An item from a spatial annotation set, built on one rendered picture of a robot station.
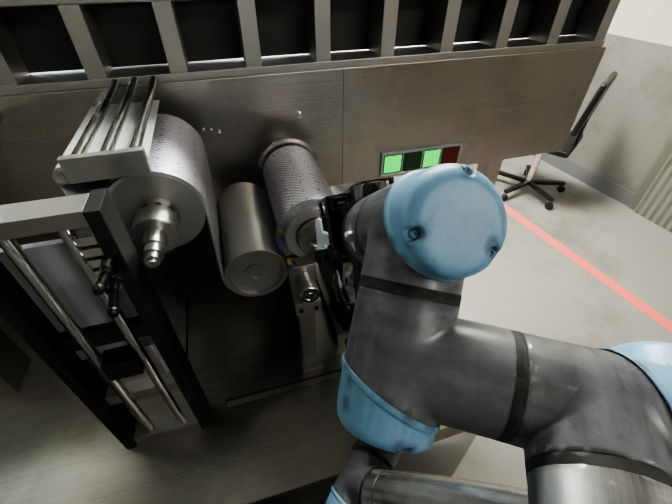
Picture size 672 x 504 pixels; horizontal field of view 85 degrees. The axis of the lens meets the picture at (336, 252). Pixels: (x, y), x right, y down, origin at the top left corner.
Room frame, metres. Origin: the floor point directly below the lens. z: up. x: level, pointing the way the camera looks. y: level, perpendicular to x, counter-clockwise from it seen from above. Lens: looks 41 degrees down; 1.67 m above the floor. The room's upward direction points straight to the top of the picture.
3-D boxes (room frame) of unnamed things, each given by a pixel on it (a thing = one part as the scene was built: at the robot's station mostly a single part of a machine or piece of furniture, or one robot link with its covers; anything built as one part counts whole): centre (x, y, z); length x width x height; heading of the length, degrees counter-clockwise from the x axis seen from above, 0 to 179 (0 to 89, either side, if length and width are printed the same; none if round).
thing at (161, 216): (0.44, 0.27, 1.33); 0.06 x 0.06 x 0.06; 16
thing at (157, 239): (0.39, 0.25, 1.33); 0.06 x 0.03 x 0.03; 16
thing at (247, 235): (0.62, 0.19, 1.17); 0.26 x 0.12 x 0.12; 16
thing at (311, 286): (0.45, 0.05, 1.18); 0.04 x 0.02 x 0.04; 106
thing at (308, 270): (0.49, 0.06, 1.05); 0.06 x 0.05 x 0.31; 16
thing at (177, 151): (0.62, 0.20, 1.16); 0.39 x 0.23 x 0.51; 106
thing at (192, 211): (0.59, 0.32, 1.33); 0.25 x 0.14 x 0.14; 16
